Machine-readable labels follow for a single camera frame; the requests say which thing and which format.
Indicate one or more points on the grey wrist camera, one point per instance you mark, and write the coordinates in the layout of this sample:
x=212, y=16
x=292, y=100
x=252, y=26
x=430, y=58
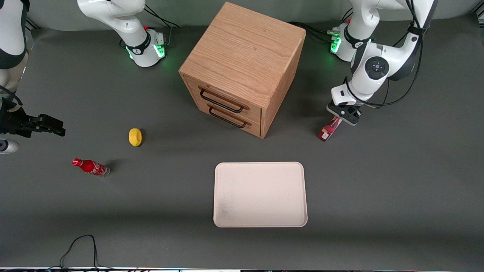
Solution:
x=7, y=146
x=342, y=116

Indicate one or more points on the white plastic tray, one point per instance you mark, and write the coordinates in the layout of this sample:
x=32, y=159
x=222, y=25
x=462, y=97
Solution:
x=257, y=194

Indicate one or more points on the red cookie box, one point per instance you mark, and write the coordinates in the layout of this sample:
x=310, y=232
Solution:
x=326, y=134

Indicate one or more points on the red cola bottle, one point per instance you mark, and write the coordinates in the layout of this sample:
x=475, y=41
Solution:
x=90, y=166

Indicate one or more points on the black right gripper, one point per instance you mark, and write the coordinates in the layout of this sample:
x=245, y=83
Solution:
x=11, y=121

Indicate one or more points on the yellow lemon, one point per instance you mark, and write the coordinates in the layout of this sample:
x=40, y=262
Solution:
x=135, y=137

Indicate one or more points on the wooden drawer front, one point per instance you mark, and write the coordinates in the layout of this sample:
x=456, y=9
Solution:
x=253, y=126
x=249, y=109

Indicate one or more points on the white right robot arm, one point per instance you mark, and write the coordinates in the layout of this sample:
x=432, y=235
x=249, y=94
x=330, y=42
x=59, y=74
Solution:
x=124, y=22

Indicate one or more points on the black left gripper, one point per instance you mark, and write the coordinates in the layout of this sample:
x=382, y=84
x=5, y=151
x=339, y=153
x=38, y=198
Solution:
x=357, y=113

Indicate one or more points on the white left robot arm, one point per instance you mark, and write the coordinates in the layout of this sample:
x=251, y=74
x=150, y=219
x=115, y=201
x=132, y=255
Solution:
x=363, y=81

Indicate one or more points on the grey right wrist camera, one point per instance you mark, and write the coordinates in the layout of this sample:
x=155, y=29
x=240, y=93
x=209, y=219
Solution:
x=7, y=146

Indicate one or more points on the wooden drawer cabinet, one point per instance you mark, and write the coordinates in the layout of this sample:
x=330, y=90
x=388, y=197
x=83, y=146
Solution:
x=245, y=49

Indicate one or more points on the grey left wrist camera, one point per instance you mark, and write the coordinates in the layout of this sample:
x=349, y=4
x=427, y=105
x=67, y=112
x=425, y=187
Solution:
x=342, y=116

